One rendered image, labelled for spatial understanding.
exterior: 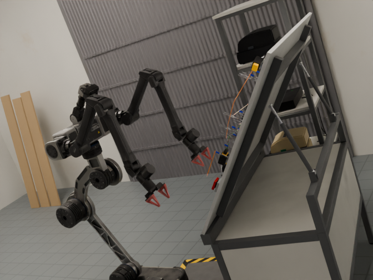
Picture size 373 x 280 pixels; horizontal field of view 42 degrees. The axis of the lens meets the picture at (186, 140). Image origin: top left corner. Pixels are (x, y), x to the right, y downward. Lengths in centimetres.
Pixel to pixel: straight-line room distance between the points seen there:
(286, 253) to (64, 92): 512
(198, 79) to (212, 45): 45
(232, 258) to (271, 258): 21
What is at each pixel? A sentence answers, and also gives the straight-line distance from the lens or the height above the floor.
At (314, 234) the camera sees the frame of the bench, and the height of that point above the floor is 80.
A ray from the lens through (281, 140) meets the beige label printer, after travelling 364.
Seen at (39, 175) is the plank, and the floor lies 47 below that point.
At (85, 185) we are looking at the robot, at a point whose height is 105.
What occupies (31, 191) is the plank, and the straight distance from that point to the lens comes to 758.
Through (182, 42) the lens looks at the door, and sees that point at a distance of 553.
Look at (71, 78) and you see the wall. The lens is 686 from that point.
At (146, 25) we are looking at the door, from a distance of 576.
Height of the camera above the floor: 197
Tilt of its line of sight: 14 degrees down
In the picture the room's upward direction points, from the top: 20 degrees counter-clockwise
